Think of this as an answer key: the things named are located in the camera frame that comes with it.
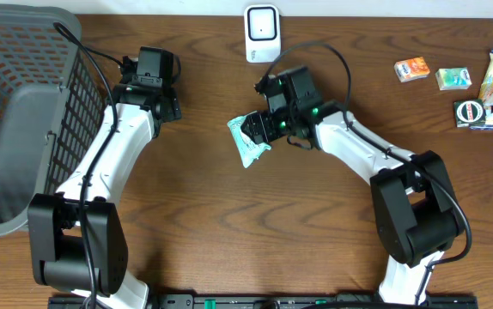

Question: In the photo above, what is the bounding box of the teal tissue pack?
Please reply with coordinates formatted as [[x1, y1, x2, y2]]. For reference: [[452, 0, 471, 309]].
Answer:
[[435, 67, 472, 91]]

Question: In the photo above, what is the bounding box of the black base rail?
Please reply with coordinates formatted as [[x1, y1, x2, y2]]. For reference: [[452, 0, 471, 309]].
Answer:
[[47, 293, 478, 309]]

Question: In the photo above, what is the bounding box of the dark green round-label box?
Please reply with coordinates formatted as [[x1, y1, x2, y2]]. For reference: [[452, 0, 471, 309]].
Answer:
[[453, 99, 486, 128]]

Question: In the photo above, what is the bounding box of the white barcode scanner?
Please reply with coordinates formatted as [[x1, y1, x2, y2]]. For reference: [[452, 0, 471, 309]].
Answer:
[[243, 4, 281, 64]]

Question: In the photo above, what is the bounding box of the teal wet wipes pack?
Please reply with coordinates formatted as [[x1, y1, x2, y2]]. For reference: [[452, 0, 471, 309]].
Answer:
[[227, 115, 271, 168]]

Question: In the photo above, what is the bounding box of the grey plastic mesh basket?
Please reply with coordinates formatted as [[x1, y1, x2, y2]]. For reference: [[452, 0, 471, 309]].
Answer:
[[0, 4, 106, 236]]

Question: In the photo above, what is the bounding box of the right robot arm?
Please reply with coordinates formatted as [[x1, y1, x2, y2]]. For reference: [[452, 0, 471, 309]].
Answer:
[[232, 66, 472, 306]]

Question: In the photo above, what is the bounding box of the orange tissue pack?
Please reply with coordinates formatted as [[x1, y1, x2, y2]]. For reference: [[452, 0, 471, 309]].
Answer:
[[394, 57, 430, 82]]

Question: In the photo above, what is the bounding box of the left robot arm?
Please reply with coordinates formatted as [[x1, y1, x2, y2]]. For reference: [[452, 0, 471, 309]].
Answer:
[[27, 46, 181, 308]]

